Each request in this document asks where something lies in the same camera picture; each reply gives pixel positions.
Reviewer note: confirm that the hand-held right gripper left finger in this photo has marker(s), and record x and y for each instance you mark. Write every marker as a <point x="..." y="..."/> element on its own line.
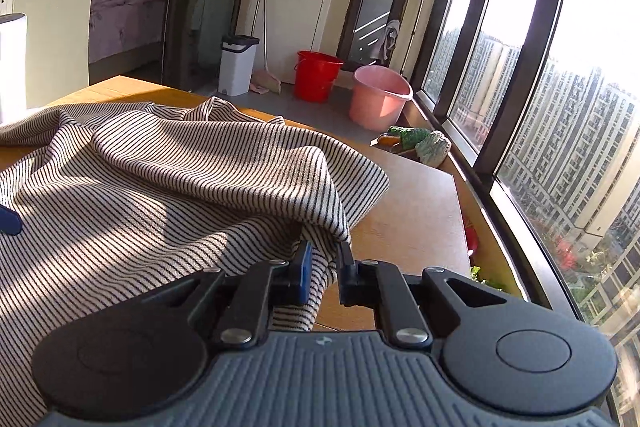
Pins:
<point x="303" y="274"/>

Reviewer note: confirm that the white upright vacuum cleaner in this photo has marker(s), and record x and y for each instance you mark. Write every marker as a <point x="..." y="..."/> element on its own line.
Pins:
<point x="11" y="67"/>

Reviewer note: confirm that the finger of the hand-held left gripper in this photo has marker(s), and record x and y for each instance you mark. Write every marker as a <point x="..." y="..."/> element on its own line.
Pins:
<point x="10" y="221"/>

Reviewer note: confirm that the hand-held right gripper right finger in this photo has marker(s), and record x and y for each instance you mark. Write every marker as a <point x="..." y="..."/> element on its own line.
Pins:
<point x="345" y="277"/>

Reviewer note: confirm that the broom with pink head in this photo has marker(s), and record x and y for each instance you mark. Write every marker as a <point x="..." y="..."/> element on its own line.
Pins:
<point x="267" y="79"/>

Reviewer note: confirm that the bed with pink blanket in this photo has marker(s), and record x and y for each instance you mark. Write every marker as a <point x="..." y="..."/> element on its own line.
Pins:
<point x="120" y="17"/>

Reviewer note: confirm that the pink plastic bucket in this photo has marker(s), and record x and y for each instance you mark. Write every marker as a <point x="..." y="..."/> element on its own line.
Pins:
<point x="375" y="107"/>

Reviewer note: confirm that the red flower pot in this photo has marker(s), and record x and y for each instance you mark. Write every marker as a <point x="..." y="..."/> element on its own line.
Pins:
<point x="471" y="237"/>

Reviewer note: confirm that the dark framed interior window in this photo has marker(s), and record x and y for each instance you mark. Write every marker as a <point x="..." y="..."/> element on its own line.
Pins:
<point x="372" y="7"/>

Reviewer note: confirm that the green leafy plant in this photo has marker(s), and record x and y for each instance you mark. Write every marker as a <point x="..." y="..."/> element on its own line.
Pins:
<point x="487" y="281"/>

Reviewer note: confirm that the hanging grey rag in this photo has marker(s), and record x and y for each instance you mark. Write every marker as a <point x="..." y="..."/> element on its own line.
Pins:
<point x="387" y="39"/>

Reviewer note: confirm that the white trash bin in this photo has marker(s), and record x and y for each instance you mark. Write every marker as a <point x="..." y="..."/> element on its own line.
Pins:
<point x="237" y="67"/>

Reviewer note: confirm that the red plastic bucket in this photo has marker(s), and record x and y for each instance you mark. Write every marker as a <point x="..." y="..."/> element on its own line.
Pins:
<point x="315" y="79"/>

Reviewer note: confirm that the black white striped garment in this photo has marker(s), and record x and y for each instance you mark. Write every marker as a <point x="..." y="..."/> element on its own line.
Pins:
<point x="175" y="187"/>

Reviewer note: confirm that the dark balcony window frame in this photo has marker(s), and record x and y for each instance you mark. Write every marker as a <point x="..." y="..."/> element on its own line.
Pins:
<point x="532" y="57"/>

